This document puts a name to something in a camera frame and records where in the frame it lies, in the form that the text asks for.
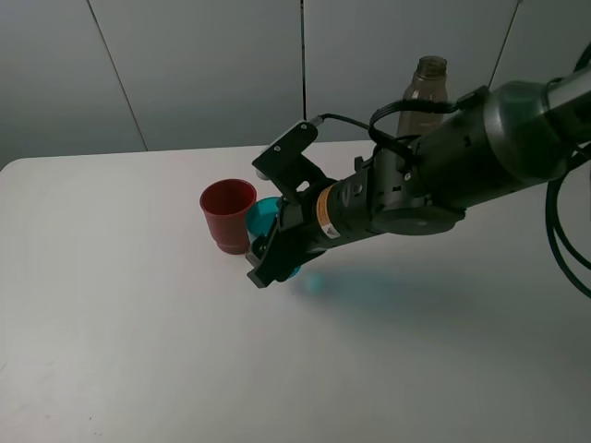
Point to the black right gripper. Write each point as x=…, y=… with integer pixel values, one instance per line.
x=329, y=216

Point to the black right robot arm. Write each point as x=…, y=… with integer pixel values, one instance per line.
x=431, y=162

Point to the red plastic cup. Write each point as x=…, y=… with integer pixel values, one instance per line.
x=225, y=205

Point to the smoky transparent plastic bottle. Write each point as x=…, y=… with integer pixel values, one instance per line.
x=428, y=83

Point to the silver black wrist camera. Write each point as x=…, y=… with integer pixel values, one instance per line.
x=284, y=164

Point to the teal transparent plastic cup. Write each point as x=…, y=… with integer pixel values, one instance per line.
x=263, y=217

